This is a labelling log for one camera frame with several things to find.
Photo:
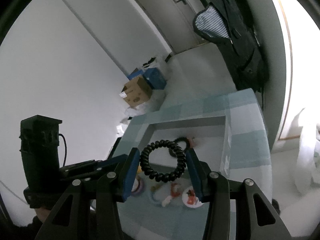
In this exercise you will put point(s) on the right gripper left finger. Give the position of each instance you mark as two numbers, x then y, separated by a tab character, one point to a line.
87	207

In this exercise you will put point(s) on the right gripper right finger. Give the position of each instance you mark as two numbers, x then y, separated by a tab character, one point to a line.
256	218

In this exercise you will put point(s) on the left hand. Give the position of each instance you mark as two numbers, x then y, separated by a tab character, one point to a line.
42	213

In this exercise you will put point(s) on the white purple round container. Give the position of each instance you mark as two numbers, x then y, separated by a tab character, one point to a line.
138	186

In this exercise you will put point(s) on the teal checked tablecloth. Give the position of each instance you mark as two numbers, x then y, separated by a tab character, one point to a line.
249	158

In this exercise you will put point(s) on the white plastic bag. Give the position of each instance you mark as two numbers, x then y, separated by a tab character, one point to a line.
307	166

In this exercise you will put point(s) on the grey cardboard box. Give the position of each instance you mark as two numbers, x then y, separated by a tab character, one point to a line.
190	139

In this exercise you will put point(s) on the brown cardboard box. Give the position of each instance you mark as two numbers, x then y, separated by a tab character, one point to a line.
136	91

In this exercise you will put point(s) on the white bags on floor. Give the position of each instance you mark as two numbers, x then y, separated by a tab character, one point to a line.
151	105

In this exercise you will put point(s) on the blue box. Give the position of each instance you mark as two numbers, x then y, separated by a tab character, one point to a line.
152	76

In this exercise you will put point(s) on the grey door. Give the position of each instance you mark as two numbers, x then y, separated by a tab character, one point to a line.
174	20

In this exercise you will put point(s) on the black hanging jacket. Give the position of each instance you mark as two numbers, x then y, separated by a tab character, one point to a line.
242	54

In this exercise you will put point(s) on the striped shirt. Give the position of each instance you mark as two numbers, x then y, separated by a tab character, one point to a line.
209	23

